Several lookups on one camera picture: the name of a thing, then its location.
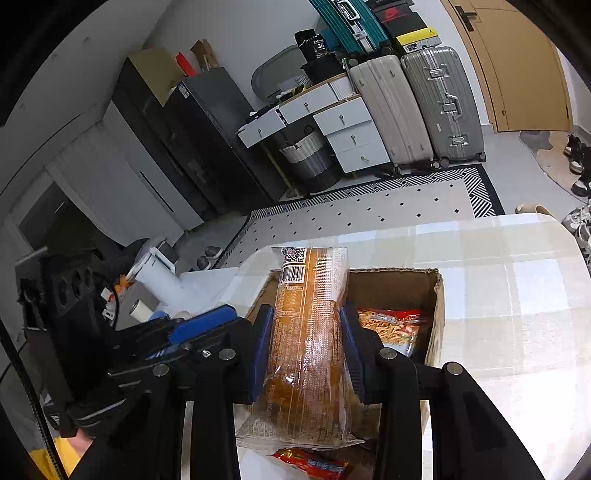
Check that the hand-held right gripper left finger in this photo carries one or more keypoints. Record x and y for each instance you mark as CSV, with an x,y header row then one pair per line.
x,y
262,355

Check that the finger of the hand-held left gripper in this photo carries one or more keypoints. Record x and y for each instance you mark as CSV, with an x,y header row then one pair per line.
x,y
106,406
203,323

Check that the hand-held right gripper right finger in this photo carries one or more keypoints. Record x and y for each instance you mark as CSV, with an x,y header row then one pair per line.
x,y
351,350

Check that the clear bread packet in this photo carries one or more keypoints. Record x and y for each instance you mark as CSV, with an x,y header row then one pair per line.
x,y
309,346

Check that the brown cardboard box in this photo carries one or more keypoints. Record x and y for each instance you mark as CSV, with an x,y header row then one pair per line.
x,y
397,286

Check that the red snack packet blue print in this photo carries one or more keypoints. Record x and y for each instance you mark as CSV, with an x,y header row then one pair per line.
x,y
314,466

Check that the black white patterned rug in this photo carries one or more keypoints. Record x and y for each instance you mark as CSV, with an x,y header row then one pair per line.
x,y
369,203

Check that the black tall cabinet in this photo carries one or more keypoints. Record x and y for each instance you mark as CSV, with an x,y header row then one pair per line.
x,y
147,138

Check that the dark grey cabinet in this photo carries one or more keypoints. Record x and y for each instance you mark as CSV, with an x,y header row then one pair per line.
x,y
212,129

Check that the grey white ribbed basket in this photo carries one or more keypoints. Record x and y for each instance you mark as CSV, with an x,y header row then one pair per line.
x,y
307,157

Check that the white drawer cabinet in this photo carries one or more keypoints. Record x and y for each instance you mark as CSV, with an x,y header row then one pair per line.
x,y
355,138

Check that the beige slipper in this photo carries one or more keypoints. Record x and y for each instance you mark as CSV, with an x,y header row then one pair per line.
x,y
533,210

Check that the beige suitcase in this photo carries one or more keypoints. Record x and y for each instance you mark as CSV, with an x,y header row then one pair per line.
x,y
392,115

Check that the flat cardboard piece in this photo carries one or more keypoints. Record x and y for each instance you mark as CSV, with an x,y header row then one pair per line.
x,y
154,71

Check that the grey sneaker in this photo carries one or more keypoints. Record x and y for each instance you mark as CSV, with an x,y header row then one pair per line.
x,y
575,219

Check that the silver suitcase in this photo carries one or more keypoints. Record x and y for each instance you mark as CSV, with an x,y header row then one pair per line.
x,y
443,101

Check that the brown paper bag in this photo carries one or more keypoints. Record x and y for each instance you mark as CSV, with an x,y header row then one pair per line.
x,y
205,53

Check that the grey door mat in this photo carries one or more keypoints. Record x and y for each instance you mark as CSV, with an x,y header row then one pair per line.
x,y
538,139

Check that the black white sneaker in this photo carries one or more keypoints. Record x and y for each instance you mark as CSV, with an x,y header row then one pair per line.
x,y
577,150

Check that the yellow black box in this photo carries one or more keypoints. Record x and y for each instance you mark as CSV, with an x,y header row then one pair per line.
x,y
415,40

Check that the wooden door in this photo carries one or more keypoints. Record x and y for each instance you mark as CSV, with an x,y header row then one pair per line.
x,y
517,69

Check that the teal suitcase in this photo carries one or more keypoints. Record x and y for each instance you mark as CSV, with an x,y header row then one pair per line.
x,y
351,23

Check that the black red shoe box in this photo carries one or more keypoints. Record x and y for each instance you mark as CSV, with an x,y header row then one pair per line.
x,y
395,16

